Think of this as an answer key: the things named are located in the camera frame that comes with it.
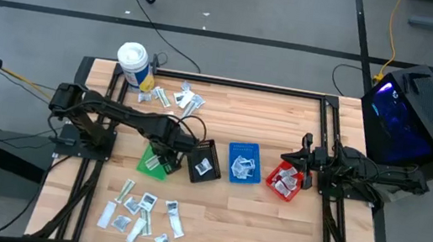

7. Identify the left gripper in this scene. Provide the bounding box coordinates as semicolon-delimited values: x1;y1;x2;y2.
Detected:
148;123;199;178

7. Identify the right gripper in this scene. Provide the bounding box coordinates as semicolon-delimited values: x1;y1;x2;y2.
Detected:
277;129;330;192

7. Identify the green plastic basket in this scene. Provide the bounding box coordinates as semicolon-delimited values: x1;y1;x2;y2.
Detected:
135;139;180;184

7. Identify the red plastic basket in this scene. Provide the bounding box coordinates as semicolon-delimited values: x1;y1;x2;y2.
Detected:
262;157;309;205

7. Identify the blue plastic basket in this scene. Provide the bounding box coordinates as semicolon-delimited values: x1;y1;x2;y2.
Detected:
224;139;267;187

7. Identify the black plastic basket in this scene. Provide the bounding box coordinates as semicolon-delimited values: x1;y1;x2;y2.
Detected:
179;134;227;187

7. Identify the long white packet dark end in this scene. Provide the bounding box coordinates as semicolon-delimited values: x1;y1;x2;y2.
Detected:
160;198;191;241

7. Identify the white wipes canister blue label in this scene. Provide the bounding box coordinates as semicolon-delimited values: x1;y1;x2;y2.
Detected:
112;39;161;95

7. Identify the black control box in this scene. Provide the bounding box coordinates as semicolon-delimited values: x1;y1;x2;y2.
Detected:
72;54;97;92

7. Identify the left wrist cable loop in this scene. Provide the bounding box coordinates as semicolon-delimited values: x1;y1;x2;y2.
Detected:
173;112;210;145

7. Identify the black cable loop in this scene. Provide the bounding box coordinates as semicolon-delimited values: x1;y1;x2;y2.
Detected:
328;61;364;99

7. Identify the black aluminium table frame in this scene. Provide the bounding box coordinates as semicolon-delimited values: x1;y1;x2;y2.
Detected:
24;50;405;242

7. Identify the long black cable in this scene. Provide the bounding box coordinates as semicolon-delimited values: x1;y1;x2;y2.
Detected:
108;0;212;75

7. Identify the yellow extension cable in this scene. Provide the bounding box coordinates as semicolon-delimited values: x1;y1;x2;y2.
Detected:
372;0;405;86

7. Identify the yellow cable with black knob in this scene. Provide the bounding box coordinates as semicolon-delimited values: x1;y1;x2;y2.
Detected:
0;58;60;102

